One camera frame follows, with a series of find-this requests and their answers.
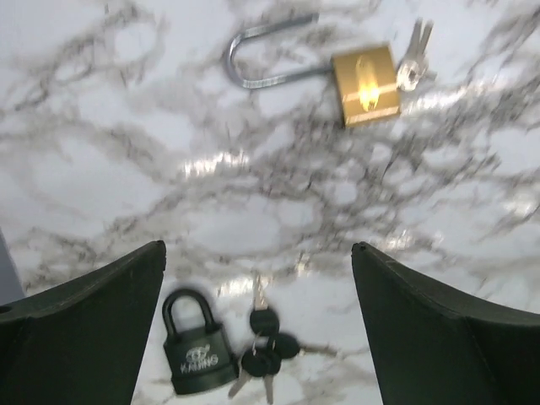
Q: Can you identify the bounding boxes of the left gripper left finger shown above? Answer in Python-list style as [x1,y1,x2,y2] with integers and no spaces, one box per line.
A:
[1,240,165,405]

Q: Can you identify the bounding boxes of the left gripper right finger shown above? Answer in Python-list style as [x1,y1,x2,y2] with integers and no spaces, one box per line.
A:
[351,242,539,405]

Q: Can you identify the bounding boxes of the black padlock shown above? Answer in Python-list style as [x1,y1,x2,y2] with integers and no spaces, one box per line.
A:
[162,288,239,396]

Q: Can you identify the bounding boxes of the large brass padlock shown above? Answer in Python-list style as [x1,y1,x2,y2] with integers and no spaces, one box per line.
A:
[224,13,401,127]

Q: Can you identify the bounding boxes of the silver keys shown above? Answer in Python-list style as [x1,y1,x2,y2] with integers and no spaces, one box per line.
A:
[397,19,436,92]

